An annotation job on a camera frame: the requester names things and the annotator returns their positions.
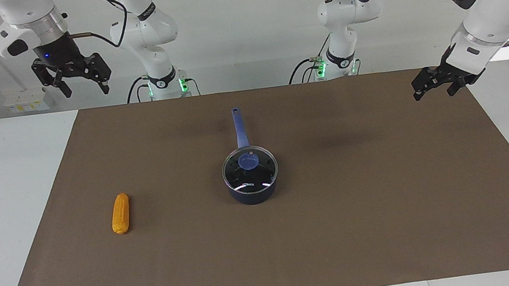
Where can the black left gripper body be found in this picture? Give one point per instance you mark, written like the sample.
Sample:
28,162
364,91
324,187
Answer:
451,74

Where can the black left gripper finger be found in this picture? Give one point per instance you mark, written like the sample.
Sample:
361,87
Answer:
454,88
418,91

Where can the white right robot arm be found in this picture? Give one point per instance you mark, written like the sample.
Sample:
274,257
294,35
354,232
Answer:
149,27

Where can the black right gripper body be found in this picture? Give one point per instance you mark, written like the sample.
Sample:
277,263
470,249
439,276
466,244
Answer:
59,51

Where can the yellow corn cob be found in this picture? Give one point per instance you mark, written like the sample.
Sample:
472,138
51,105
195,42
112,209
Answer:
120,214

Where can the glass lid with blue knob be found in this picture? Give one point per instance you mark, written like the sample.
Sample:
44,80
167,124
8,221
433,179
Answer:
250,169

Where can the white wall socket box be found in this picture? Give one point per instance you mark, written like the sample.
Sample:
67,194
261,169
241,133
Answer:
26,102

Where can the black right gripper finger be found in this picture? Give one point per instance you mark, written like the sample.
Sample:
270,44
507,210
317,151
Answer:
65,89
104,86

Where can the brown table mat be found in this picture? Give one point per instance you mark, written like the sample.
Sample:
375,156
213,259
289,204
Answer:
343,229

